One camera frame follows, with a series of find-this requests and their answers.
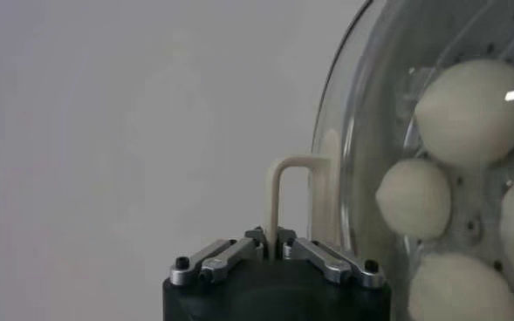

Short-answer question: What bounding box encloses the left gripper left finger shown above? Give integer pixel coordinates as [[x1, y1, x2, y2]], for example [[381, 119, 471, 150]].
[[168, 226, 267, 287]]

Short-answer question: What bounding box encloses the steel steamer basket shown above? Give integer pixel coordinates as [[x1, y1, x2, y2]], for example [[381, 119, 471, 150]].
[[347, 0, 514, 321]]

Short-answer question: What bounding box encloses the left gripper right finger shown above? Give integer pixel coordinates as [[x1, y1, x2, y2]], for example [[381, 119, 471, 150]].
[[278, 226, 387, 290]]

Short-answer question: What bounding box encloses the glass lid with cream handle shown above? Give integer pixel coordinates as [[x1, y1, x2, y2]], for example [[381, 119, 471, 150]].
[[264, 0, 514, 321]]

